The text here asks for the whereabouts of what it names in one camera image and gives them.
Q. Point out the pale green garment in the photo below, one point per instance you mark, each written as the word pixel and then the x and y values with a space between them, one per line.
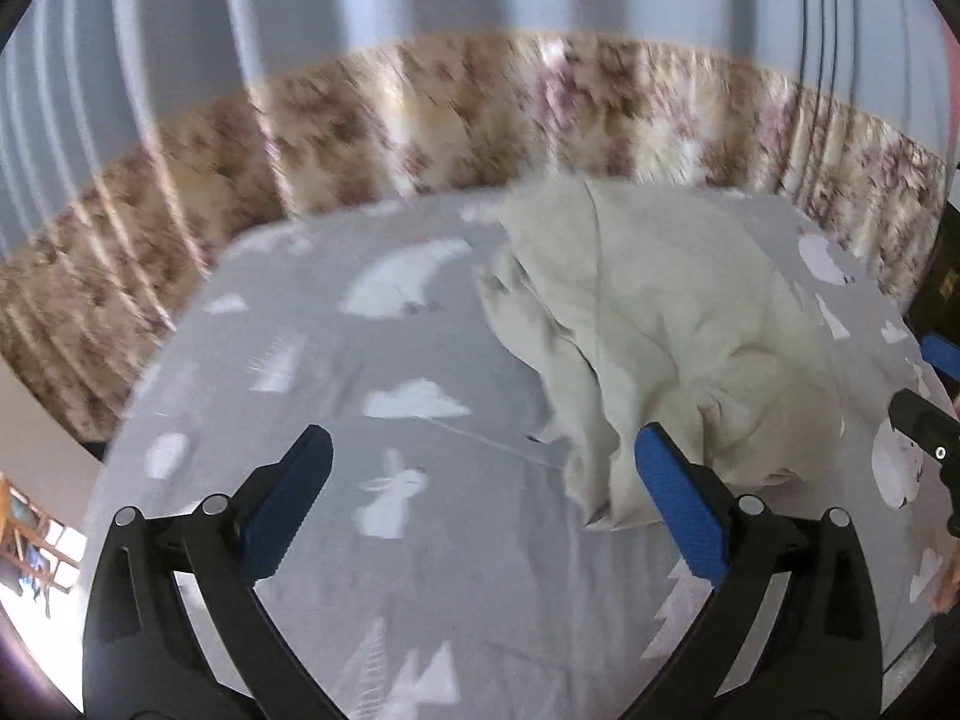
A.
pixel 642 303

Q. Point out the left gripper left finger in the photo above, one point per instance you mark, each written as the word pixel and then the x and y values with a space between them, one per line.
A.
pixel 210 584

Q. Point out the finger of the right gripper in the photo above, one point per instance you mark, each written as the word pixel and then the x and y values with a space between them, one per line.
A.
pixel 925 424
pixel 942 354

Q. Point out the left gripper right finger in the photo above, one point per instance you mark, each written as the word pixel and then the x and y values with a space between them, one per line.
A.
pixel 790 628

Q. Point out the light blue sheer curtain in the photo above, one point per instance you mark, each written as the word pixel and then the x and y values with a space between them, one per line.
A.
pixel 83 80

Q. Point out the grey patterned bed sheet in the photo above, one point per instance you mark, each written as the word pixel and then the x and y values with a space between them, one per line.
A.
pixel 442 572

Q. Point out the floral curtain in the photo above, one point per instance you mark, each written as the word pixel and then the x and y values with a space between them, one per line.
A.
pixel 86 302

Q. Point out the wooden chair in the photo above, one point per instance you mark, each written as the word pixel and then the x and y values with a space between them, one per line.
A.
pixel 40 554

